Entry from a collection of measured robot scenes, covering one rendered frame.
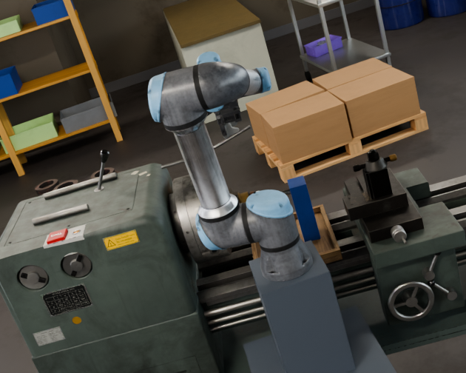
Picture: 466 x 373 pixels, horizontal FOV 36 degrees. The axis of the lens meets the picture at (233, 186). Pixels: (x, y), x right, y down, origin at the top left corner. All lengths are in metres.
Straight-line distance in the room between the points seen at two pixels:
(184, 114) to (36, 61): 6.00
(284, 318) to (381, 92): 3.42
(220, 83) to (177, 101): 0.11
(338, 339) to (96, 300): 0.82
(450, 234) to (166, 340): 1.01
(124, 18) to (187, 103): 7.37
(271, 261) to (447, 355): 1.51
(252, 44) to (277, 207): 4.96
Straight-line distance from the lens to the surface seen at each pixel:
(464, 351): 3.35
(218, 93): 1.75
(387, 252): 2.35
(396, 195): 2.46
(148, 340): 2.50
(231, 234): 1.95
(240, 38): 6.77
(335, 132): 5.18
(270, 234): 1.94
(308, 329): 2.06
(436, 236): 2.38
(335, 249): 2.46
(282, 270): 1.98
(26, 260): 2.38
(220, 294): 2.50
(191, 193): 2.41
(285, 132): 5.06
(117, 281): 2.38
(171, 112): 1.77
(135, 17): 9.10
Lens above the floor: 2.16
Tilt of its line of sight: 24 degrees down
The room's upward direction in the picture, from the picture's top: 18 degrees counter-clockwise
